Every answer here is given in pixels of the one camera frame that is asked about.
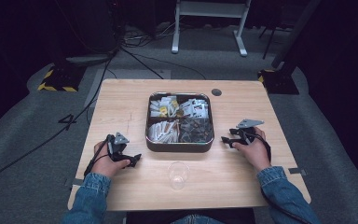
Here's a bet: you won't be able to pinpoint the left hand-held gripper cable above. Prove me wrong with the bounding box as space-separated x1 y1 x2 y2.
83 133 114 179

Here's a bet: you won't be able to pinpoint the person's legs in jeans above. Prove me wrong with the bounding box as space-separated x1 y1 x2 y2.
169 214 227 224

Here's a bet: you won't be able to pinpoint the pile of dark packets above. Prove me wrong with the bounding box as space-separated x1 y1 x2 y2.
179 118 213 144

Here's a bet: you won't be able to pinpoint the white metal desk frame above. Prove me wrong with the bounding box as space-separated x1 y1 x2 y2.
171 0 253 58

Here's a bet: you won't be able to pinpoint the grey tape strip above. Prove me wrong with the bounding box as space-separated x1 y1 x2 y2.
287 167 308 176
64 177 84 189

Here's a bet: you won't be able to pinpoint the dark slanted stand post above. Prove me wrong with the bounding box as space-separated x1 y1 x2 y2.
270 0 323 70

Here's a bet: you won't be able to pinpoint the clear glass cup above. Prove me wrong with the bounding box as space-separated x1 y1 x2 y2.
167 161 191 191

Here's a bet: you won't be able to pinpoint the dark square divided tray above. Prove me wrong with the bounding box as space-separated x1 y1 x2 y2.
145 91 215 154

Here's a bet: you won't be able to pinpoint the long black floor cable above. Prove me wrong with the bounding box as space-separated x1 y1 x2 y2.
0 52 117 188

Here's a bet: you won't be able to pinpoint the pile of white brown sticks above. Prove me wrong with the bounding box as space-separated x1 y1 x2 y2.
147 119 180 144

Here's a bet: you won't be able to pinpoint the person's right hand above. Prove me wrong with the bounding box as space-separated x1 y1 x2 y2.
231 126 272 173

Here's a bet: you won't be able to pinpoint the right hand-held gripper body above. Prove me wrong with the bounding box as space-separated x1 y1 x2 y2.
235 119 266 146

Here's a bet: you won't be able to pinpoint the person's left hand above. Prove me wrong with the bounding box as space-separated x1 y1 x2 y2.
90 140 131 179

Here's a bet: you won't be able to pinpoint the pile of white yellow packets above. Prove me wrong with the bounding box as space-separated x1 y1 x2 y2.
148 95 180 119

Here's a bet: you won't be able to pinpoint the pile of white printed packets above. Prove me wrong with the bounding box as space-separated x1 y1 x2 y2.
179 97 210 119

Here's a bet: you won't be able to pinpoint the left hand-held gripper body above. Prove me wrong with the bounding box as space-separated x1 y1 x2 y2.
106 132 132 162

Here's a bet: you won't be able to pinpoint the black yellow striped stand base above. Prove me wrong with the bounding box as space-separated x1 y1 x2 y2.
256 67 300 95
36 63 87 93

